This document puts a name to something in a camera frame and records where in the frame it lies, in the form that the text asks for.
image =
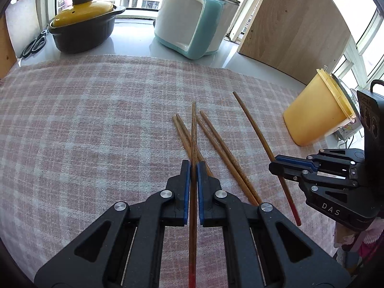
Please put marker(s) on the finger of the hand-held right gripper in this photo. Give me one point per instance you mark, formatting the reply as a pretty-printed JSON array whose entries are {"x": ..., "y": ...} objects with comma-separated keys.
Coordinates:
[
  {"x": 295, "y": 159},
  {"x": 288, "y": 172}
]

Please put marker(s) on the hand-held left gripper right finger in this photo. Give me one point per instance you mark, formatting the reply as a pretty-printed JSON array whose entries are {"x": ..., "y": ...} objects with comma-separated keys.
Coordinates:
[{"x": 200, "y": 192}]

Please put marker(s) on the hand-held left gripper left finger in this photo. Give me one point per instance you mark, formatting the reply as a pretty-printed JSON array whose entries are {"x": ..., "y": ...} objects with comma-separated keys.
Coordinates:
[{"x": 186, "y": 192}]

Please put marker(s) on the yellow plastic container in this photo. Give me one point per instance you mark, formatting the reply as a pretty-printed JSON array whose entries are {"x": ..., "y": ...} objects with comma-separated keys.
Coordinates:
[{"x": 315, "y": 117}]

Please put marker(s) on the floral rice cooker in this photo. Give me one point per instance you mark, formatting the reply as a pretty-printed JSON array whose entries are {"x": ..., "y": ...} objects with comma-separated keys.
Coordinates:
[{"x": 349, "y": 129}]

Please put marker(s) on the pink checked tablecloth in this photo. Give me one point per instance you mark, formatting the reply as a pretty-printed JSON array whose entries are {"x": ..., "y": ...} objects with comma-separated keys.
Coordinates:
[{"x": 90, "y": 111}]

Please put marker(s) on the light wooden board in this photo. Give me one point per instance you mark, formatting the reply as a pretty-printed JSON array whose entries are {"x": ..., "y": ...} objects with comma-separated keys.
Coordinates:
[{"x": 294, "y": 27}]

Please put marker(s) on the white teal electric pot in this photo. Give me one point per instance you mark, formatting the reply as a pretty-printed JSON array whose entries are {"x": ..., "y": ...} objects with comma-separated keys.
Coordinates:
[{"x": 180, "y": 21}]

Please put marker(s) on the black ceramic pot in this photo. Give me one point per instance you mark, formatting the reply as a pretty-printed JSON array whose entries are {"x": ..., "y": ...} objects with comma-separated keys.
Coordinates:
[{"x": 84, "y": 36}]

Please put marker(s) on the yellow pot lid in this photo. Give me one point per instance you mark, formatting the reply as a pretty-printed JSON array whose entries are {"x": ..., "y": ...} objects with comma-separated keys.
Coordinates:
[{"x": 85, "y": 10}]

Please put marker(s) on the black kitchen scissors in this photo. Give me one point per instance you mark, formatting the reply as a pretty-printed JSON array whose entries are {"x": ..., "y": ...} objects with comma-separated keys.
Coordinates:
[{"x": 34, "y": 45}]

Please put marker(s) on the pine plank board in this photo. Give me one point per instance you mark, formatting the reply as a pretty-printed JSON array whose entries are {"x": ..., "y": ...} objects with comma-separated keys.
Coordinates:
[{"x": 6, "y": 51}]

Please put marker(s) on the white cutting board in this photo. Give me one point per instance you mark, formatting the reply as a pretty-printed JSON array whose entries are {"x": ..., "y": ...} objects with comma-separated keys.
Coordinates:
[{"x": 24, "y": 21}]

